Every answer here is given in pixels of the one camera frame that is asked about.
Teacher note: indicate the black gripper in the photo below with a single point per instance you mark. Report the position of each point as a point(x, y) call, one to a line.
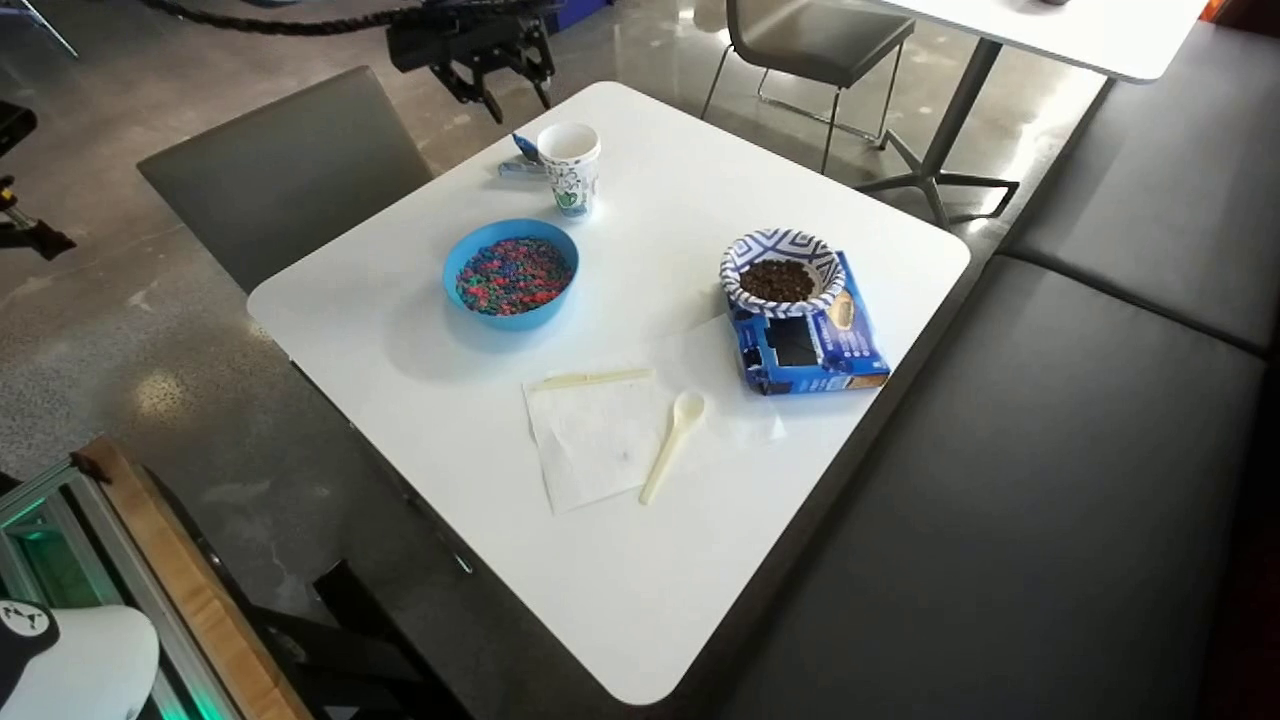
point(467, 36)

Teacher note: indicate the white printed paper cup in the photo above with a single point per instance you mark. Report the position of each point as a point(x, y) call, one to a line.
point(572, 180)

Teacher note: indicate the colourful cereal in bowl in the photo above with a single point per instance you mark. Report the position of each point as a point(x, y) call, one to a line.
point(512, 278)

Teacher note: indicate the blue plastic bowl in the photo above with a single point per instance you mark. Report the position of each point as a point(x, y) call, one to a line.
point(510, 322)

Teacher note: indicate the blue patterned paper bowl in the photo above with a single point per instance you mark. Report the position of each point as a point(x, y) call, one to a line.
point(802, 240)

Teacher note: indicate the dark cereal in paper bowl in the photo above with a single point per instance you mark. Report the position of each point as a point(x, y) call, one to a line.
point(779, 282)

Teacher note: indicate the blue floor object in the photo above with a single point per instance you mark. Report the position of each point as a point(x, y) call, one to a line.
point(580, 12)

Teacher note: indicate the white plastic knife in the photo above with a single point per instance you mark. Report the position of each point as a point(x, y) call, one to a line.
point(593, 378)

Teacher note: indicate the white paper napkin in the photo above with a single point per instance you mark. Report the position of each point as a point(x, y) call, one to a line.
point(587, 446)

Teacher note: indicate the white plastic spoon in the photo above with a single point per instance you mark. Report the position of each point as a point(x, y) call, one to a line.
point(684, 408)

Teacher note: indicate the black floor stand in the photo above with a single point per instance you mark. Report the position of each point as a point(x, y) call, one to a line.
point(32, 239)

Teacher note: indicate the white square table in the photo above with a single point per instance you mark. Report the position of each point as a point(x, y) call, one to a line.
point(640, 586)

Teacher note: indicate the white side table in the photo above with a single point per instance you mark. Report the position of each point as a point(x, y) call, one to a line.
point(1066, 24)

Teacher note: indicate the black bench sofa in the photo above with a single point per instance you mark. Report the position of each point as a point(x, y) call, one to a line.
point(1066, 506)

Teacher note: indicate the white black rounded device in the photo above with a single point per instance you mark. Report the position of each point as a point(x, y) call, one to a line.
point(95, 666)

